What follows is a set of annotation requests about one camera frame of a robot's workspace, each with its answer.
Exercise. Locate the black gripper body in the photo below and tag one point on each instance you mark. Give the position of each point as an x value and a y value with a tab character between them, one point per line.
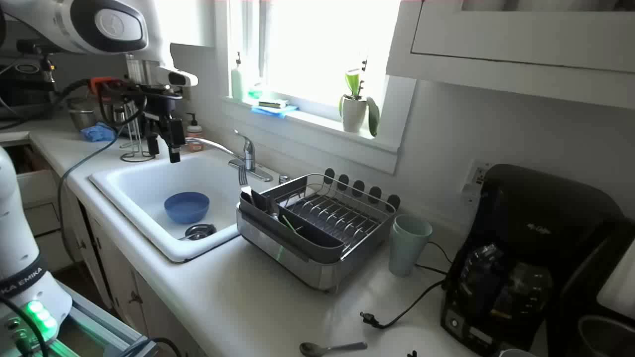
155	105

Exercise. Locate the green plastic utensil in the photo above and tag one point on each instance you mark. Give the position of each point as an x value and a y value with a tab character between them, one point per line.
290	222

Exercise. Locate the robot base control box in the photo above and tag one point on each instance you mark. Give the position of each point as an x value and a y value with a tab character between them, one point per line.
86	323

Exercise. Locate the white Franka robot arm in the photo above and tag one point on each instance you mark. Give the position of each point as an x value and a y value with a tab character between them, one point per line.
40	19

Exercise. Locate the grey utensil holder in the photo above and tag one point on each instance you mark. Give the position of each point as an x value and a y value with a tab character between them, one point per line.
264	220

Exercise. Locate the steel dish drying rack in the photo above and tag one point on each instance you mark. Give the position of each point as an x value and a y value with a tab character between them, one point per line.
298	269

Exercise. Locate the metal spoon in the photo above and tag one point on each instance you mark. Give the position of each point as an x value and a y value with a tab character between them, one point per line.
310	347

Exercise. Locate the brown soap dispenser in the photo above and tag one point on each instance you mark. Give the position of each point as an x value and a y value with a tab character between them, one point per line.
193	134

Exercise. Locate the white kitchen sink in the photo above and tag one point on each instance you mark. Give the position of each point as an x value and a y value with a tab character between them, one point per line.
145	190

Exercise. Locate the blue glove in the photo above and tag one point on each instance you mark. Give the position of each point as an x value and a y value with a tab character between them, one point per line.
98	131

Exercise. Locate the blue bowl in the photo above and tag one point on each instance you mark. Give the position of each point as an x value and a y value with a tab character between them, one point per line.
187	206

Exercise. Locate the chrome faucet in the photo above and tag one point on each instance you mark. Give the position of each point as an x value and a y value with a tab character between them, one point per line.
246	158

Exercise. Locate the metal pot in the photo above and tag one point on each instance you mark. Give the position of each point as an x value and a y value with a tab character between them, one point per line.
80	113

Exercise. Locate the green soap pump bottle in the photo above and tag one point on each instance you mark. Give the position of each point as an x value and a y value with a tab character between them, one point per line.
236	81

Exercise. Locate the sink drain strainer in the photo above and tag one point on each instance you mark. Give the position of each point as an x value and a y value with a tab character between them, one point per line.
199	230

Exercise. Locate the sponge in dish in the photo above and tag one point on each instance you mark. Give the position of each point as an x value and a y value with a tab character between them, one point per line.
270	103

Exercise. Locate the chrome sink sprayer cap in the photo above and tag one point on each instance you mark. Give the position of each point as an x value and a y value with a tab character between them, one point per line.
282	178

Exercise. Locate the espresso machine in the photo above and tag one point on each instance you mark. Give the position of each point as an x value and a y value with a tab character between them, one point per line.
22	85

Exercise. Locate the white lower cabinet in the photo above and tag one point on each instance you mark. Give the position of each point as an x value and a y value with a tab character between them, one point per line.
119	277

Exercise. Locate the potted plant in white pot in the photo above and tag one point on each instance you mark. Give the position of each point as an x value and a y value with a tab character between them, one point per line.
353	113

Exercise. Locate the mint green cup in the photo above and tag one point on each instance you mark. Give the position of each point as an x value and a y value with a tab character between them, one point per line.
516	353
407	248

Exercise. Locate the black coffee maker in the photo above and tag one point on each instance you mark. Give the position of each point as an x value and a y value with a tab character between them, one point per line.
528	224

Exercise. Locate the steel pot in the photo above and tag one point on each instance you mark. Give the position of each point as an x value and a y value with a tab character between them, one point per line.
606	337

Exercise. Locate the black stereo camera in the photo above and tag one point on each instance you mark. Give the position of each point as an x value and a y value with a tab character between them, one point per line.
34	45

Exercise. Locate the wall outlet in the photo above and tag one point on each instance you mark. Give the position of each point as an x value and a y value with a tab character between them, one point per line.
475	176

